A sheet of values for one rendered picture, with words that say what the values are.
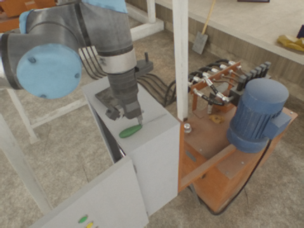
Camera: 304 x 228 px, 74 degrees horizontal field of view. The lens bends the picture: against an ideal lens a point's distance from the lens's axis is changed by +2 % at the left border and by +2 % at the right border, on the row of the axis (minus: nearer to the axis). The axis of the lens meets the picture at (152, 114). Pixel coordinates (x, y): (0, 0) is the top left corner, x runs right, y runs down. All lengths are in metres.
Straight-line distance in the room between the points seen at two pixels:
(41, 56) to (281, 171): 2.10
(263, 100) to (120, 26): 0.85
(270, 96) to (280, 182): 1.12
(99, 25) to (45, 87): 0.19
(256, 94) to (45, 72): 1.01
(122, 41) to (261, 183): 1.82
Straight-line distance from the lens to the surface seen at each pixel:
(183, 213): 1.84
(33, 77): 0.36
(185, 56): 1.24
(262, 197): 2.03
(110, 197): 0.68
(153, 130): 0.65
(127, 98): 0.54
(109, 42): 0.49
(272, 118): 1.26
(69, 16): 0.48
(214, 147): 1.41
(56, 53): 0.35
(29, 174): 1.18
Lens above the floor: 1.75
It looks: 46 degrees down
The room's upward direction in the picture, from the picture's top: 6 degrees counter-clockwise
